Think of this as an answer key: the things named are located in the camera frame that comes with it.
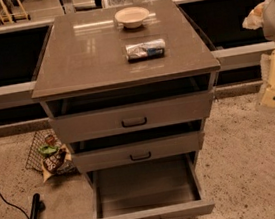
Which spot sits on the grey metal railing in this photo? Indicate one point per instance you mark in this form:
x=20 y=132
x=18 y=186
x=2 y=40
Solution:
x=229 y=58

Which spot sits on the grey bottom drawer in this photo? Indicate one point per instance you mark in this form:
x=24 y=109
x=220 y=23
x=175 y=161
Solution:
x=165 y=188

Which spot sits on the grey drawer cabinet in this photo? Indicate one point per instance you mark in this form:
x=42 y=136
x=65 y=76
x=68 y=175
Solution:
x=86 y=54

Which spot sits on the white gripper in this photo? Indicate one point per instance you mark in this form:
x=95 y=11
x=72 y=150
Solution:
x=253 y=21

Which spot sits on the brown snack bag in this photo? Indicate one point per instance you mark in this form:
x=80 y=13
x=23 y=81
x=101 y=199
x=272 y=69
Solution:
x=56 y=163

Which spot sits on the wire mesh basket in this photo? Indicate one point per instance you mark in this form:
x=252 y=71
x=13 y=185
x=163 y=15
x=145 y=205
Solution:
x=34 y=160

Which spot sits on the green snack bag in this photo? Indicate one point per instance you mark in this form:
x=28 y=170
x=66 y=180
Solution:
x=47 y=150

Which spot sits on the small red can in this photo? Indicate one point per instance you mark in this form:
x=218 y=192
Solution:
x=49 y=139

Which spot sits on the grey middle drawer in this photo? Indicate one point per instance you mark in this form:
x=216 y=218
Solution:
x=137 y=146

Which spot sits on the grey top drawer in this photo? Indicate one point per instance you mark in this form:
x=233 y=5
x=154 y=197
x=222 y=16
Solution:
x=131 y=109

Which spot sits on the grey drawer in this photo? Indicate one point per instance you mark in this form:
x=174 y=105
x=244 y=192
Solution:
x=165 y=188
x=137 y=146
x=131 y=109

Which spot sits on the white bowl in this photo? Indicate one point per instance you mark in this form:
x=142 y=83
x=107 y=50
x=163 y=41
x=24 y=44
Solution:
x=131 y=17

